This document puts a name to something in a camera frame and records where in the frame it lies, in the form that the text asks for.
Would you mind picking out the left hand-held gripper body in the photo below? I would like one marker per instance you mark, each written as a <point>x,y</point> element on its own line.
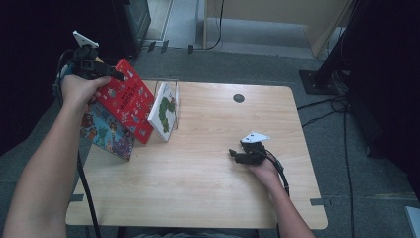
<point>87,64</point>

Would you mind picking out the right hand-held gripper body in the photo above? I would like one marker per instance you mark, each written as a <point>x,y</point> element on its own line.
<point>254,153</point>

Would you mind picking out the red picture book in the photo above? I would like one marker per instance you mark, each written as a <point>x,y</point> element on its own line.
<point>128,102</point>

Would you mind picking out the white caterpillar picture book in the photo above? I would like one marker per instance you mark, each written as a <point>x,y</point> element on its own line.
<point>163,112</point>

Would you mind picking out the light blue animals picture book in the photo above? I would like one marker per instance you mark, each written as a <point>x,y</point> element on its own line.
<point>109,137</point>

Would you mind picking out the clear acrylic book rack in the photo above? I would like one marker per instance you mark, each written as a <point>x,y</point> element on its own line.
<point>176,99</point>

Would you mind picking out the person's right hand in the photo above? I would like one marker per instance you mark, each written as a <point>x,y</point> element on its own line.
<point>267,173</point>

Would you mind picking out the person's left hand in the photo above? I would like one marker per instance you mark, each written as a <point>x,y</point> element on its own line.
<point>81,92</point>

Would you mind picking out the black cabinet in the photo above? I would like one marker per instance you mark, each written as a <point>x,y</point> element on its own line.
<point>132,23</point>

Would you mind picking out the dark round table grommet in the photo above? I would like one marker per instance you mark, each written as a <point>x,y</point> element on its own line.
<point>238,98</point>

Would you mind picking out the black metal stand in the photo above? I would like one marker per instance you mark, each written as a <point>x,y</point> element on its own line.
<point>322,81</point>

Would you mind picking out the beige wooden cabinet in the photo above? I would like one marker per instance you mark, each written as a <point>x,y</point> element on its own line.
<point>274,10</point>

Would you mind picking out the white flat object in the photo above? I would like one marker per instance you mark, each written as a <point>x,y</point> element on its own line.
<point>413,223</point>

